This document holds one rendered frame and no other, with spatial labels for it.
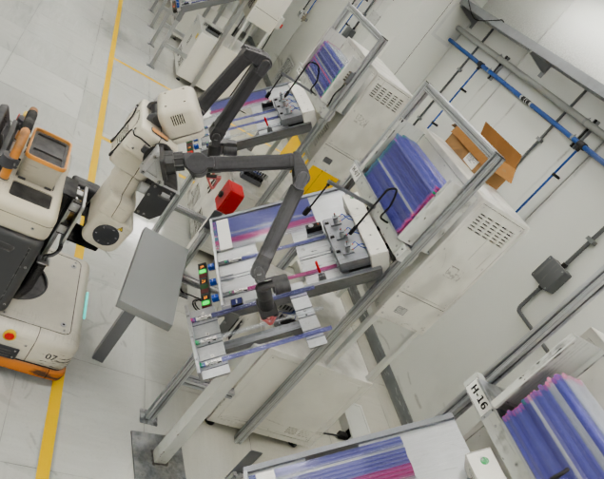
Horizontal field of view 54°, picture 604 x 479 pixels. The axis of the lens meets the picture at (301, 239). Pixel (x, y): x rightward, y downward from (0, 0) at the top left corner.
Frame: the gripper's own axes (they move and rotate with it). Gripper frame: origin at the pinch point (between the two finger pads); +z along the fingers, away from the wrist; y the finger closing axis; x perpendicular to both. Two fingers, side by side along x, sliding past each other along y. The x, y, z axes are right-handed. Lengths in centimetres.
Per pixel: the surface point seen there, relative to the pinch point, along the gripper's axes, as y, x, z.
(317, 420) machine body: 16, -15, 104
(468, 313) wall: 81, -141, 141
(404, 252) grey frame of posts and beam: 15, -62, -1
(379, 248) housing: 24, -55, 2
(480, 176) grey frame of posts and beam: 14, -94, -31
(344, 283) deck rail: 19.9, -36.9, 12.5
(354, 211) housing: 55, -55, 4
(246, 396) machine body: 21, 17, 72
